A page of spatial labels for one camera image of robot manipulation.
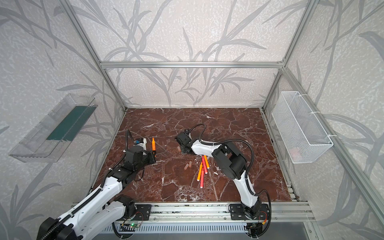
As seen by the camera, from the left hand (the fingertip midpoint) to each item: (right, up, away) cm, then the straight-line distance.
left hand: (157, 147), depth 84 cm
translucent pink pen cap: (+10, -4, +12) cm, 16 cm away
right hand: (+15, 0, +15) cm, 21 cm away
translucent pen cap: (+16, -13, +5) cm, 21 cm away
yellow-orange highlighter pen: (+24, -15, +3) cm, 28 cm away
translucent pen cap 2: (+18, -12, +5) cm, 22 cm away
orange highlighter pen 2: (+28, -10, +7) cm, 31 cm away
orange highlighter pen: (-2, +2, +1) cm, 3 cm away
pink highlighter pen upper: (+27, -12, +5) cm, 30 cm away
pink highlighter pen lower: (+25, -18, 0) cm, 31 cm away
